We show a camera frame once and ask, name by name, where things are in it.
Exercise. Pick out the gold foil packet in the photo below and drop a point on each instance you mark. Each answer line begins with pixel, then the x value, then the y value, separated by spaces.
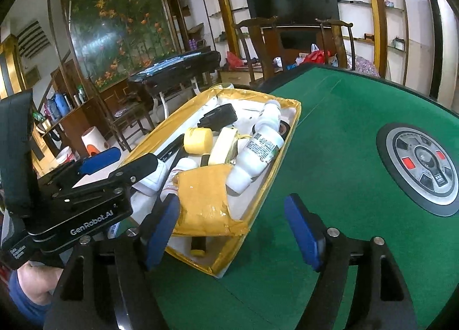
pixel 204 197

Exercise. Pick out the white box with yellow tape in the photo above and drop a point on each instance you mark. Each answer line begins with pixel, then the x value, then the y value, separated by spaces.
pixel 251 215

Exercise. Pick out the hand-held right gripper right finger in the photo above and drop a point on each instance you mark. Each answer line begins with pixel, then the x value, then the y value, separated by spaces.
pixel 304 233

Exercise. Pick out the small white bottle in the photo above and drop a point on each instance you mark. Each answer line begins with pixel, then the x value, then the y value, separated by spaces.
pixel 179 176

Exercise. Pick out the flower painting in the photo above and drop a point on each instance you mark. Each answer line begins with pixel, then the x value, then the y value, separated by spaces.
pixel 118 25

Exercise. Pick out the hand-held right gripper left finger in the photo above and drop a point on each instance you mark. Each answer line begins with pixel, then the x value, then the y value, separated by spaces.
pixel 161 233

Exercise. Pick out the round table centre panel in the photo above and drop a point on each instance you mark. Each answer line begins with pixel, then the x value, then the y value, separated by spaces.
pixel 423 168

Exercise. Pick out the black marker pen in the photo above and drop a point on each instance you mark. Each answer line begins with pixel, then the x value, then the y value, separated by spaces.
pixel 170 147

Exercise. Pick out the floral cloth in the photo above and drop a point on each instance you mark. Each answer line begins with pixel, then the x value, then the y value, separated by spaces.
pixel 366 66

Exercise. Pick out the white orange stool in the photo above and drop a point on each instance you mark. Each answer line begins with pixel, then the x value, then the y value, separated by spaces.
pixel 94 142

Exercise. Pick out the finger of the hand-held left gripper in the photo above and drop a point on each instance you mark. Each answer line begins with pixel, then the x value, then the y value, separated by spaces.
pixel 100 159
pixel 136 168

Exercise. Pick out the black television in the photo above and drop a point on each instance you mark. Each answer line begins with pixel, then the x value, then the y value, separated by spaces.
pixel 290 0

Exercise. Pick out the white bottle green label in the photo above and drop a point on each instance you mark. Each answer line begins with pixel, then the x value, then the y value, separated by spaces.
pixel 269 115

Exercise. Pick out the wooden chair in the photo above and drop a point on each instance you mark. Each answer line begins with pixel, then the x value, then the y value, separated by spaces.
pixel 335 43
pixel 256 47

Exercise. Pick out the white charger plug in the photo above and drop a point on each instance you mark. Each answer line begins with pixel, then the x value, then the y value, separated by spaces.
pixel 152 179

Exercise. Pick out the white standing air conditioner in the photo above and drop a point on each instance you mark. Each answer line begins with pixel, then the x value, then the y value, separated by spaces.
pixel 435 39

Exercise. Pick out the dark wooden side table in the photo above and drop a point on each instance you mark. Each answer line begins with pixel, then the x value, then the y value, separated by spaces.
pixel 172 68

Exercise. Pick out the blue bottle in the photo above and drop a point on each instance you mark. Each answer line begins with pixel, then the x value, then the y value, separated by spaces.
pixel 61 104

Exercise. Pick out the red plastic bag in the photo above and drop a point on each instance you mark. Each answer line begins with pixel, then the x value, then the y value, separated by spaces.
pixel 317 56
pixel 235 60

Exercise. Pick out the yellow cylindrical container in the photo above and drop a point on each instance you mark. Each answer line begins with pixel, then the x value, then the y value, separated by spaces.
pixel 198 140

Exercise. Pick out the black round device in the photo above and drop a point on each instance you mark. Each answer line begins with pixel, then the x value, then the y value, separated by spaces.
pixel 218 116

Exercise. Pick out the large white bottle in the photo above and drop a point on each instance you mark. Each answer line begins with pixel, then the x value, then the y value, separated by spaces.
pixel 258 154

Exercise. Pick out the person's left forearm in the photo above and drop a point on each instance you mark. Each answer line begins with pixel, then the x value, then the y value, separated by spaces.
pixel 36 283

